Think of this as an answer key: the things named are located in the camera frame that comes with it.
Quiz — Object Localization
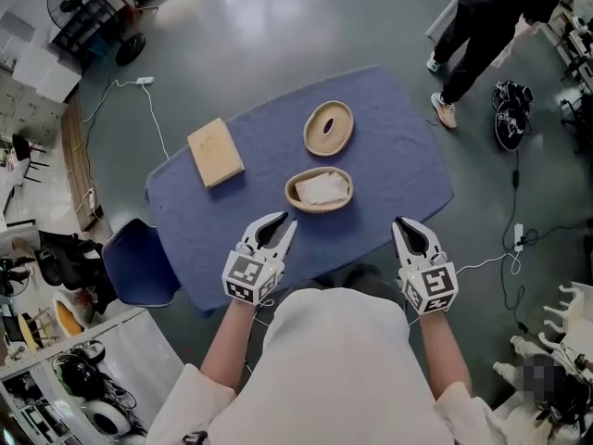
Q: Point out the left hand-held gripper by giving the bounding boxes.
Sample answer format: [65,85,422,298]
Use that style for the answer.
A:
[220,210,298,306]

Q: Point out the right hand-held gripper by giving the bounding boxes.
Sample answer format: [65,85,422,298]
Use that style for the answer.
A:
[391,215,461,317]

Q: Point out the white cloth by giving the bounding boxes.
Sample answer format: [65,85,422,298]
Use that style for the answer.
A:
[295,170,349,206]

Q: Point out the person's left forearm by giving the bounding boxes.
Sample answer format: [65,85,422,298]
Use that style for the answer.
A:
[199,301,257,396]

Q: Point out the person's right forearm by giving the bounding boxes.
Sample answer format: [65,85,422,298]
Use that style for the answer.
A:
[419,311,473,405]

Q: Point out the woven oval basket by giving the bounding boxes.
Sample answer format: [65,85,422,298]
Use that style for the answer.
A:
[284,166,355,214]

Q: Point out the blue cloth covered table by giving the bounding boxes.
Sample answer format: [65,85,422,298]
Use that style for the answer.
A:
[145,65,455,317]

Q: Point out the tan flat cardboard box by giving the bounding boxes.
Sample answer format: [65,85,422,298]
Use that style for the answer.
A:
[186,117,246,190]

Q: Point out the woven basket lid with hole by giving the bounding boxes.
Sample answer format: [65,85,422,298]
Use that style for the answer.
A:
[303,100,356,158]

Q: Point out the blue plastic chair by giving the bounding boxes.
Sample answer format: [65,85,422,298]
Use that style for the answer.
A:
[101,218,182,308]

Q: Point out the person's white shirt torso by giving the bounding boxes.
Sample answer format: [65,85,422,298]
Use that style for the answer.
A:
[147,287,506,445]

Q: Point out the black round floor device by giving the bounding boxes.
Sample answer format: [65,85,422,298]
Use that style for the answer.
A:
[491,80,534,151]

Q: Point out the white plastic chair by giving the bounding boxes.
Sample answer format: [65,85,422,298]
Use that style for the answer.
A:
[536,281,593,356]

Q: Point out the black office chair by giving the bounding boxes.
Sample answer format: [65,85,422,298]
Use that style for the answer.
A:
[34,229,117,314]

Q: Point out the wooden platform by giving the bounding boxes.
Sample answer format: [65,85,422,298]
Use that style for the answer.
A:
[59,93,106,231]

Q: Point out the yellow seat chair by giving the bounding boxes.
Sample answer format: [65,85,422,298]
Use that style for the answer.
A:
[53,292,88,341]

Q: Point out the white table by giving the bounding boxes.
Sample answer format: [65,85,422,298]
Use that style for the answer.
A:
[424,0,541,69]

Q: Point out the black helmet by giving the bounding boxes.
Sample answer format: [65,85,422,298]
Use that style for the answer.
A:
[53,352,101,398]

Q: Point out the white round device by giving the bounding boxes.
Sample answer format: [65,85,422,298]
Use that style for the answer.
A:
[85,399,133,437]

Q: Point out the black dining chair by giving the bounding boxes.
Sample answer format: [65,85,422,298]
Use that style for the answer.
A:
[11,133,47,184]

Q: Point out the grey locker cabinet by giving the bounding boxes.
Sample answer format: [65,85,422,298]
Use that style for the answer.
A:
[0,67,69,138]

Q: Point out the white boxes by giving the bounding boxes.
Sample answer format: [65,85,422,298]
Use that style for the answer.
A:
[11,11,82,104]

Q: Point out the white power cable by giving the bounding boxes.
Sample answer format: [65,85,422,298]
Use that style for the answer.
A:
[82,79,170,161]

